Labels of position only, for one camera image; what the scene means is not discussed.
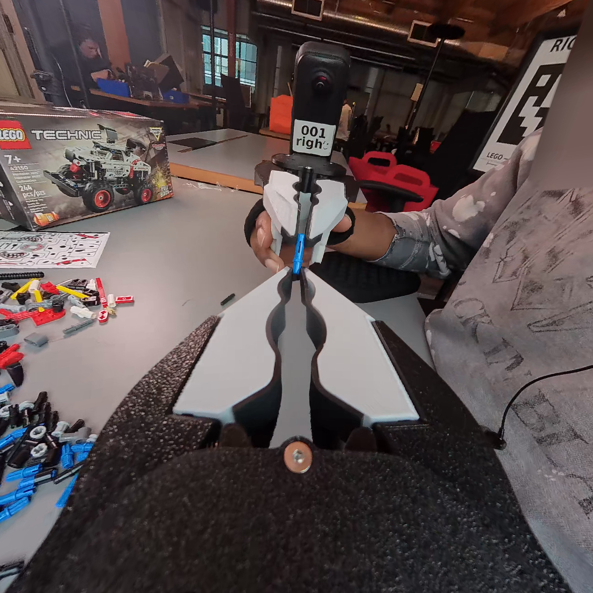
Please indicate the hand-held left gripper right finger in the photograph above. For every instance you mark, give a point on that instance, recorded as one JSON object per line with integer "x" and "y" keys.
{"x": 366, "y": 370}

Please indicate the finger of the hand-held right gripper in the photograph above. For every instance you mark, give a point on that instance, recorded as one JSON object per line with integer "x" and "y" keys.
{"x": 282, "y": 208}
{"x": 329, "y": 208}

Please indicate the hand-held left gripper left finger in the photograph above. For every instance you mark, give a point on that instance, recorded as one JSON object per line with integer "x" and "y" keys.
{"x": 227, "y": 366}

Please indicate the black bent beam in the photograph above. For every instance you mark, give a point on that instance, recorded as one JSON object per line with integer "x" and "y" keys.
{"x": 307, "y": 178}

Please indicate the blue pin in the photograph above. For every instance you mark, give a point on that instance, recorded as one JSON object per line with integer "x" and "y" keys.
{"x": 299, "y": 252}

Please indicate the person's right forearm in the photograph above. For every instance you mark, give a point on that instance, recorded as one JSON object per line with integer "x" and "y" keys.
{"x": 440, "y": 222}

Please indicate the grey desk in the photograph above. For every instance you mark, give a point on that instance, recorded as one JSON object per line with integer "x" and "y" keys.
{"x": 185, "y": 278}

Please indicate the person's right hand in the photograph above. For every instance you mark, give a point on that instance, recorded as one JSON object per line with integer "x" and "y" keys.
{"x": 366, "y": 236}

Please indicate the black office chair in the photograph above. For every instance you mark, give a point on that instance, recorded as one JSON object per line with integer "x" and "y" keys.
{"x": 394, "y": 194}

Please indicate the loose black pin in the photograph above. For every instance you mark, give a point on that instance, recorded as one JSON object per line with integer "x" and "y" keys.
{"x": 227, "y": 299}

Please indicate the red plastic container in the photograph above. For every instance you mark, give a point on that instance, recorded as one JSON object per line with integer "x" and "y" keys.
{"x": 398, "y": 180}

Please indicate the black armrest pad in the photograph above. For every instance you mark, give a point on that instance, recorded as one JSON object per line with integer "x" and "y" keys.
{"x": 370, "y": 278}

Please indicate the neighbouring grey table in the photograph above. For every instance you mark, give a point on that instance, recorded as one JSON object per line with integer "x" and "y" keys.
{"x": 222, "y": 153}

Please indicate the person's torso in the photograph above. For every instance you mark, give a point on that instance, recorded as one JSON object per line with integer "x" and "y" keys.
{"x": 509, "y": 324}

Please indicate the cluttered workbench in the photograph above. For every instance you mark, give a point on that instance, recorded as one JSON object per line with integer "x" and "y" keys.
{"x": 148, "y": 78}

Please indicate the pile of mixed building pieces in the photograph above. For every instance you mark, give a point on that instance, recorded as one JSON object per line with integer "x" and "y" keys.
{"x": 41, "y": 317}

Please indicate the marker sign board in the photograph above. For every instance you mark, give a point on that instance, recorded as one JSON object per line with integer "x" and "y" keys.
{"x": 532, "y": 106}

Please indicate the toy truck box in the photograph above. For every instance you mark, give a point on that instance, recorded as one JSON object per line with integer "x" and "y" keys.
{"x": 69, "y": 185}

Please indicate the sticker sheet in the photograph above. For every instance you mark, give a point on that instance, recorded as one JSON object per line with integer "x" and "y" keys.
{"x": 46, "y": 248}

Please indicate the pile of blue black pins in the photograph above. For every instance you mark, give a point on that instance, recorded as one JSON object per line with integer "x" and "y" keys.
{"x": 23, "y": 472}

